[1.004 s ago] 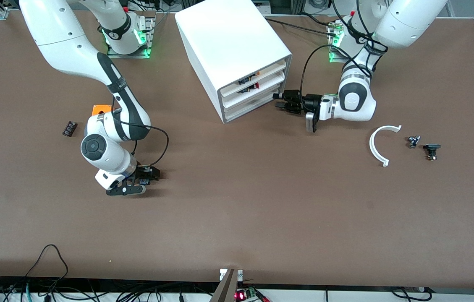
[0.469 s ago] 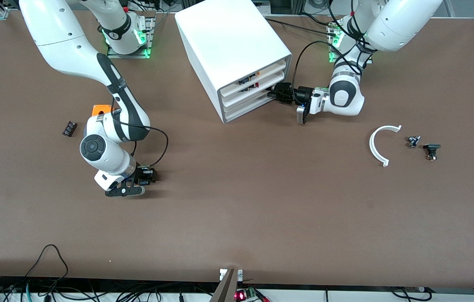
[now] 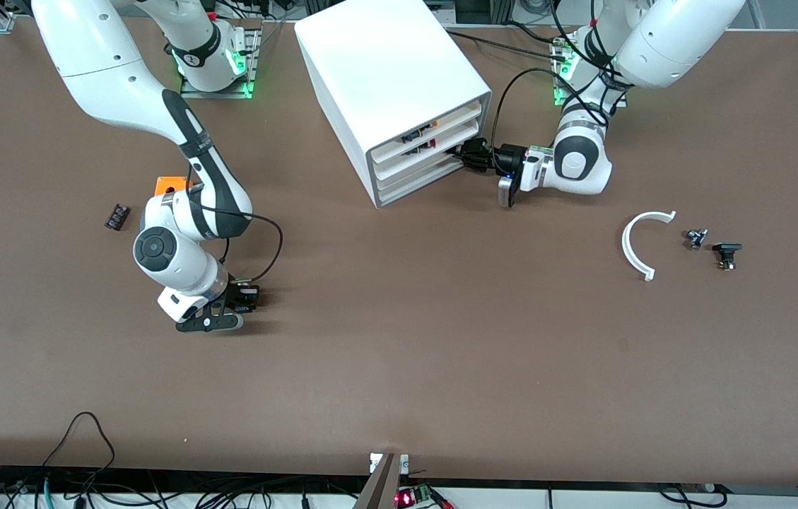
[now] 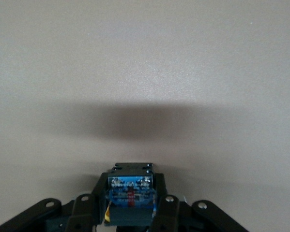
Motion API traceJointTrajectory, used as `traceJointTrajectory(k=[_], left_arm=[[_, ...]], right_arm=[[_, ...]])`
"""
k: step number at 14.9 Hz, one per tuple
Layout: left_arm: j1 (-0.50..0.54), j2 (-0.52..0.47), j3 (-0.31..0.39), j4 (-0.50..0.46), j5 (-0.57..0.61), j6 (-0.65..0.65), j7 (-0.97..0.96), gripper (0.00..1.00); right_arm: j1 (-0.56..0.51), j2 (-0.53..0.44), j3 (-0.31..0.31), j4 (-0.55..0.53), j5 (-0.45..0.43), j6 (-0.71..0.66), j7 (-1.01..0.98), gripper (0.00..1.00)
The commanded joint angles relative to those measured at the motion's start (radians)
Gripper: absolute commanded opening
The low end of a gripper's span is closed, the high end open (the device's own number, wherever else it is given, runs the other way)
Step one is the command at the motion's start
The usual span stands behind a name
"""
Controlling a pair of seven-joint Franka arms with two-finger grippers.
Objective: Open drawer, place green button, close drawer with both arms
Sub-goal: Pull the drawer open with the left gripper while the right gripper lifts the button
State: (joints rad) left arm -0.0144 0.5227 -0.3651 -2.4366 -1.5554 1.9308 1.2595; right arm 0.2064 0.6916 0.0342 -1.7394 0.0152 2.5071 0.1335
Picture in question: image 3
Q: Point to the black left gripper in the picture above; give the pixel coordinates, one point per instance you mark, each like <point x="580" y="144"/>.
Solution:
<point x="510" y="156"/>

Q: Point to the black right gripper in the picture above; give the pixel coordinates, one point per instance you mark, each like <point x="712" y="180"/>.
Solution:
<point x="233" y="293"/>

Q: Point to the white plastic drawer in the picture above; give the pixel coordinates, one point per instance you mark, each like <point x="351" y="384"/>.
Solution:
<point x="441" y="143"/>
<point x="434" y="180"/>
<point x="455" y="121"/>
<point x="441" y="159"/>

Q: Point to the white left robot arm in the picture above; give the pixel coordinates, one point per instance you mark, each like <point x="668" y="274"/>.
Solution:
<point x="674" y="35"/>

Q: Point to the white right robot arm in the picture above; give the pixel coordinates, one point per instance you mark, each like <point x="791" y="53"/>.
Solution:
<point x="109" y="63"/>

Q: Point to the white drawer cabinet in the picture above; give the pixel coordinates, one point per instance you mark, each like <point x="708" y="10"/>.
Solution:
<point x="384" y="63"/>

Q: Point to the small dark electronic part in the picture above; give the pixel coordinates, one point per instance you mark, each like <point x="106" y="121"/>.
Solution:
<point x="416" y="133"/>
<point x="418" y="148"/>

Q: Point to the orange box with black base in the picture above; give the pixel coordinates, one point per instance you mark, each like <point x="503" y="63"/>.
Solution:
<point x="169" y="185"/>

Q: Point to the dark cylindrical capacitor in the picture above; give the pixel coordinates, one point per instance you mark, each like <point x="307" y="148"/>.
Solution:
<point x="116" y="217"/>

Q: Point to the small grey metal component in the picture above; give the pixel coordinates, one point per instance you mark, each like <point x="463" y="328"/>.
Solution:
<point x="695" y="239"/>

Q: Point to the circuit board with red light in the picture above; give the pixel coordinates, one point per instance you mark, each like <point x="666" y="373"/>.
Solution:
<point x="406" y="498"/>

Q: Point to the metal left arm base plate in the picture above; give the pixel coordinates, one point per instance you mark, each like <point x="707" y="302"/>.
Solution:
<point x="558" y="95"/>

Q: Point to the white curved plastic bracket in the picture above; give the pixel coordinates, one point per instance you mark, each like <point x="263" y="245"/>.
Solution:
<point x="626" y="244"/>

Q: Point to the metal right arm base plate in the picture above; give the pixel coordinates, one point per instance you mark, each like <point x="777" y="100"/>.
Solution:
<point x="215" y="94"/>

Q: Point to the metal post with white brackets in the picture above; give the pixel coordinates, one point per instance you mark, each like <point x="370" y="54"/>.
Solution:
<point x="381" y="488"/>

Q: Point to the small black switch component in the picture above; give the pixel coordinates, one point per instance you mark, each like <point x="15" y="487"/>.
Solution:
<point x="726" y="249"/>

